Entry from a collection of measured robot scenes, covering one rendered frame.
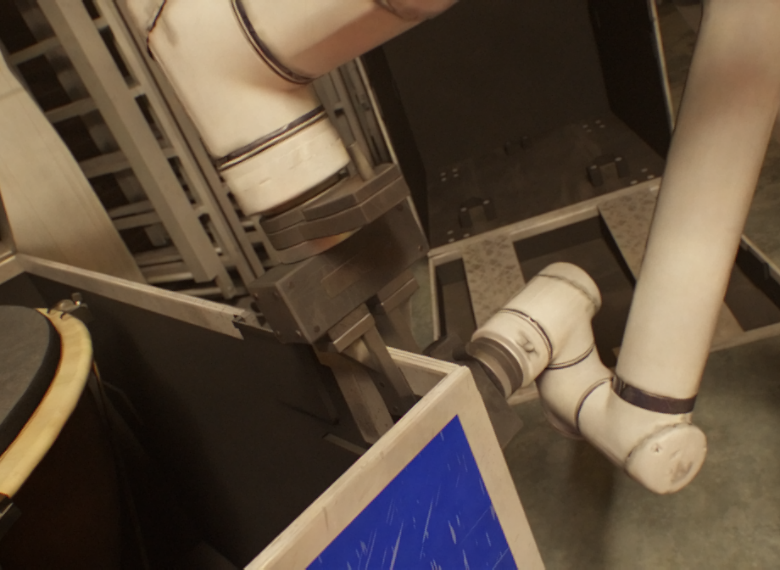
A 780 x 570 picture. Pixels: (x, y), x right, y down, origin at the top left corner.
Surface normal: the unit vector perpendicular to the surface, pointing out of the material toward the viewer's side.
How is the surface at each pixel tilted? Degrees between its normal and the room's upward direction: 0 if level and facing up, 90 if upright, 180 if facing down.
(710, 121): 64
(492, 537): 90
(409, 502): 90
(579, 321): 90
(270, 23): 91
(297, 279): 80
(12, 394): 0
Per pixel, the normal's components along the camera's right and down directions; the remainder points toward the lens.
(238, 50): -0.29, 0.58
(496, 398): 0.45, -0.28
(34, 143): 0.87, -0.10
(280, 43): -0.18, 0.74
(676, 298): -0.40, 0.20
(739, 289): -0.33, -0.83
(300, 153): 0.38, 0.11
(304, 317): 0.60, -0.04
